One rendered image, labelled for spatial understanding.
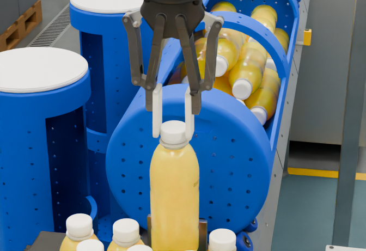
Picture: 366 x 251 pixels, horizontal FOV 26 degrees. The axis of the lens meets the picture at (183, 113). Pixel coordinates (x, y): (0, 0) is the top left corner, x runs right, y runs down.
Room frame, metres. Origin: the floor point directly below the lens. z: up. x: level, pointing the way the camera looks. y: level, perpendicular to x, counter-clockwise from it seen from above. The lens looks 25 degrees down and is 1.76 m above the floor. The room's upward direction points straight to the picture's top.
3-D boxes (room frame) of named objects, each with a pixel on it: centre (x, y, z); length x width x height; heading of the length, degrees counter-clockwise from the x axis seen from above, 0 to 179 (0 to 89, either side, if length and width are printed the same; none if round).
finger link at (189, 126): (0.98, -0.01, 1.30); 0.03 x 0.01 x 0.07; 170
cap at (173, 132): (0.99, 0.01, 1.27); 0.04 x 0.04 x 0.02
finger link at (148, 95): (0.99, 0.05, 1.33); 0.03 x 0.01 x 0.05; 80
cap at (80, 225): (1.01, 0.16, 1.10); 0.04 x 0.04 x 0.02
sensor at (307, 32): (2.34, -0.36, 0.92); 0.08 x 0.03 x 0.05; 79
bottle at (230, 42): (1.61, -0.09, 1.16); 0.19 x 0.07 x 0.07; 169
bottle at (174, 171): (0.99, 0.01, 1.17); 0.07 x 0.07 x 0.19
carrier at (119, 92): (2.39, 0.21, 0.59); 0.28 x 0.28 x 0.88
